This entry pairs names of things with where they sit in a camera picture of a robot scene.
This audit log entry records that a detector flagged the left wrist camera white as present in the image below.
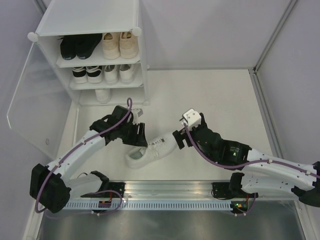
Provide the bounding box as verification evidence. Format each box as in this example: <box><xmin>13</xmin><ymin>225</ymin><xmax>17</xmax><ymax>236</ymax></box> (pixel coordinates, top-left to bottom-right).
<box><xmin>130</xmin><ymin>108</ymin><xmax>143</xmax><ymax>124</ymax></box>

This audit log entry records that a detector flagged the white slotted cable duct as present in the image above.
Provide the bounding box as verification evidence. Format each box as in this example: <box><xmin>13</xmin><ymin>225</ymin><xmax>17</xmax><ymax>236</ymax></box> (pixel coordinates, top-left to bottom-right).
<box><xmin>63</xmin><ymin>199</ymin><xmax>233</xmax><ymax>211</ymax></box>

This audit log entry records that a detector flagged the black white patterned sneaker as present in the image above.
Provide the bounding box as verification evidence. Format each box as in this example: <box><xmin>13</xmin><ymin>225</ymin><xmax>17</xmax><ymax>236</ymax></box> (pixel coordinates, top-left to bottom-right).
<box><xmin>86</xmin><ymin>65</ymin><xmax>103</xmax><ymax>84</ymax></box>

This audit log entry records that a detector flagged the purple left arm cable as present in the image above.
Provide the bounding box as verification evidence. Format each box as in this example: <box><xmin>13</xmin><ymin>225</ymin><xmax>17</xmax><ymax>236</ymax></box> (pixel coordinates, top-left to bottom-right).
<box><xmin>34</xmin><ymin>97</ymin><xmax>133</xmax><ymax>215</ymax></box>

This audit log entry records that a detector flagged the beige lace sneaker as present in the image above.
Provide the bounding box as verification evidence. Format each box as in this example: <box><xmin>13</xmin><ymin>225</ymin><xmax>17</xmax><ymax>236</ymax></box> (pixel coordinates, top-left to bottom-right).
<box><xmin>119</xmin><ymin>31</ymin><xmax>139</xmax><ymax>59</ymax></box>
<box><xmin>102</xmin><ymin>32</ymin><xmax>120</xmax><ymax>60</ymax></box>

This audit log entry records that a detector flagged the white plastic shoe cabinet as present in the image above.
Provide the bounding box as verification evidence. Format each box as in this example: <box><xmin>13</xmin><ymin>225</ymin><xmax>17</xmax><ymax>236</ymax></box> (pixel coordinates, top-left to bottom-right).
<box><xmin>27</xmin><ymin>0</ymin><xmax>150</xmax><ymax>106</ymax></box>

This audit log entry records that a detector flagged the black canvas sneaker front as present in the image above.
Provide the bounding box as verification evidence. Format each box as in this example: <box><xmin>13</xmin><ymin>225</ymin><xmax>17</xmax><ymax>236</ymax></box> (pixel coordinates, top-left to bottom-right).
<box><xmin>75</xmin><ymin>33</ymin><xmax>103</xmax><ymax>60</ymax></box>

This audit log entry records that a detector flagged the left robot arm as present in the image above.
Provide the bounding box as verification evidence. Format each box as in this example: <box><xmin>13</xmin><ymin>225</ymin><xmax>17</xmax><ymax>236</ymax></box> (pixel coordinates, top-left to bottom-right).
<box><xmin>29</xmin><ymin>105</ymin><xmax>148</xmax><ymax>214</ymax></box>

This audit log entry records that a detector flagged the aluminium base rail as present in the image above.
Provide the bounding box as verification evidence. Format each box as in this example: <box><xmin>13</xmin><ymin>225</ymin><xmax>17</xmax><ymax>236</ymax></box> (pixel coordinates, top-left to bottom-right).
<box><xmin>34</xmin><ymin>178</ymin><xmax>308</xmax><ymax>200</ymax></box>

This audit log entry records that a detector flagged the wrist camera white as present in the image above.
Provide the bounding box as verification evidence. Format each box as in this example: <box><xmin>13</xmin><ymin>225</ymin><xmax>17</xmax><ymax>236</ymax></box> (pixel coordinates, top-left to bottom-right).
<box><xmin>179</xmin><ymin>108</ymin><xmax>202</xmax><ymax>131</ymax></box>
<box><xmin>130</xmin><ymin>108</ymin><xmax>143</xmax><ymax>124</ymax></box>

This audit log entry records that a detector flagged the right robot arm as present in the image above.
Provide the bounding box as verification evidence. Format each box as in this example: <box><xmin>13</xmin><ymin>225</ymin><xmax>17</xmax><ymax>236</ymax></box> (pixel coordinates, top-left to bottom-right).
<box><xmin>172</xmin><ymin>108</ymin><xmax>320</xmax><ymax>208</ymax></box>

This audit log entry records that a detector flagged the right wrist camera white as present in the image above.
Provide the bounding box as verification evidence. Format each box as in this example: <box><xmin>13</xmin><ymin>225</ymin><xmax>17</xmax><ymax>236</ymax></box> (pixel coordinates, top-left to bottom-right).
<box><xmin>179</xmin><ymin>108</ymin><xmax>202</xmax><ymax>131</ymax></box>

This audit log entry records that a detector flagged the aluminium corner frame post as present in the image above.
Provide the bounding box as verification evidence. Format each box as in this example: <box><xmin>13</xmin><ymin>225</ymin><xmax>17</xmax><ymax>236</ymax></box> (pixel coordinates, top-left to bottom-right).
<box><xmin>252</xmin><ymin>0</ymin><xmax>306</xmax><ymax>73</ymax></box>

